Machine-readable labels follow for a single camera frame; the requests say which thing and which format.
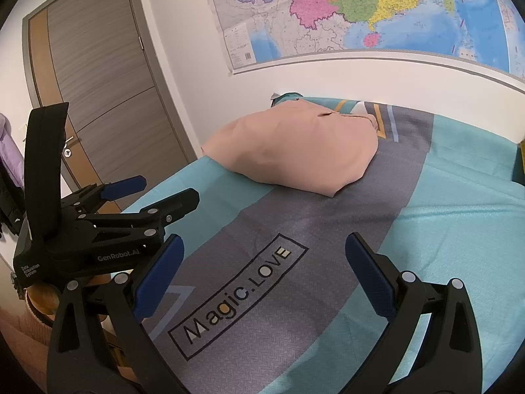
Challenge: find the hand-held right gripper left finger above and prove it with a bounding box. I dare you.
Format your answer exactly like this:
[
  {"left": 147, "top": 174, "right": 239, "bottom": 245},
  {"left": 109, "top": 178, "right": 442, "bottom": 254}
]
[{"left": 46, "top": 233, "right": 193, "bottom": 394}]

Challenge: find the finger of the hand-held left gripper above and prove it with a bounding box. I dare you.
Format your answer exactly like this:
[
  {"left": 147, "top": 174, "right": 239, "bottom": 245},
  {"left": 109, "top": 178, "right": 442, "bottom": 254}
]
[
  {"left": 61, "top": 175, "right": 147, "bottom": 219},
  {"left": 80, "top": 188, "right": 201, "bottom": 239}
]

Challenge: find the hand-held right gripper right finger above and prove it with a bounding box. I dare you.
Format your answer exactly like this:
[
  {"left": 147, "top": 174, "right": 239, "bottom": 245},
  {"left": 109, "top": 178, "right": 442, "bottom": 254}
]
[{"left": 345, "top": 232, "right": 485, "bottom": 394}]

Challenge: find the pink garment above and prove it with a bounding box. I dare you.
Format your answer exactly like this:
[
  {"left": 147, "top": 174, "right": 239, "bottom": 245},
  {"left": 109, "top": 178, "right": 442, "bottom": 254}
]
[{"left": 201, "top": 98, "right": 379, "bottom": 198}]

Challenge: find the teal grey printed bed sheet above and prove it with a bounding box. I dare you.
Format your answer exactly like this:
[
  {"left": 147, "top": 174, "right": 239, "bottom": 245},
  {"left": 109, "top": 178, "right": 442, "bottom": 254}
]
[{"left": 117, "top": 90, "right": 525, "bottom": 394}]

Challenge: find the black garment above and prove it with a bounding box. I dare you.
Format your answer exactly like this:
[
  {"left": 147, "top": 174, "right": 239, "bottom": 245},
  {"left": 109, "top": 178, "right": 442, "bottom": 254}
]
[{"left": 0, "top": 164, "right": 27, "bottom": 241}]

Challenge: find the purple garment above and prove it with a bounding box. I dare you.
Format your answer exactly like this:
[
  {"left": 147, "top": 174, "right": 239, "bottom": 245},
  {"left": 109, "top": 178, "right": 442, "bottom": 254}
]
[{"left": 0, "top": 113, "right": 26, "bottom": 198}]

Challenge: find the grey wooden door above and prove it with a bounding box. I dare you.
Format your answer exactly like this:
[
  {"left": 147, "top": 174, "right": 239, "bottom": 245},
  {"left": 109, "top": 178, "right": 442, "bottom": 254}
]
[{"left": 22, "top": 0, "right": 198, "bottom": 210}]

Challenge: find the metal door handle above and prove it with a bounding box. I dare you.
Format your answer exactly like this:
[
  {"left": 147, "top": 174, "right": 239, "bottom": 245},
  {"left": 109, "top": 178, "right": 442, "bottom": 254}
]
[{"left": 61, "top": 135, "right": 83, "bottom": 159}]

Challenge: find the colourful wall map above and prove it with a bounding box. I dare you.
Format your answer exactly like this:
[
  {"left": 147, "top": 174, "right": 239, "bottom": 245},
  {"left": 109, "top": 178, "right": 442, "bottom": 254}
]
[{"left": 203, "top": 0, "right": 525, "bottom": 80}]

